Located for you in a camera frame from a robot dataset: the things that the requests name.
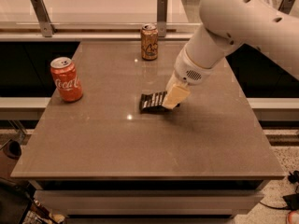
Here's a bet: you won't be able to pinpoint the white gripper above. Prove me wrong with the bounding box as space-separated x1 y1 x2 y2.
162 46 215 109

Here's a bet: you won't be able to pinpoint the gold patterned soda can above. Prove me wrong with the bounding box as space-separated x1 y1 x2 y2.
140 23 158 61

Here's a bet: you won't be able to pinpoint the left metal railing bracket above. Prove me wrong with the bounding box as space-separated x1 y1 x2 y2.
30 0 55 37

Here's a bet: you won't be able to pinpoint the dark round object on floor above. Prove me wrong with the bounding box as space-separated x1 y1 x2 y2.
2 140 21 160

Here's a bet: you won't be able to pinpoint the red coca-cola can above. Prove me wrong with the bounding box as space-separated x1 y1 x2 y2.
50 57 83 102

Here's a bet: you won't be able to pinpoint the middle metal railing bracket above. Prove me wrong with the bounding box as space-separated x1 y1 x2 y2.
157 0 168 37

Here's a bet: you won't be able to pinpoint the black cables on floor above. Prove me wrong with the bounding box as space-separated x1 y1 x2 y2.
258 170 299 211

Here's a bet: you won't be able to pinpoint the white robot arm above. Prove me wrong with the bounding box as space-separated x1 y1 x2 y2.
162 0 299 109

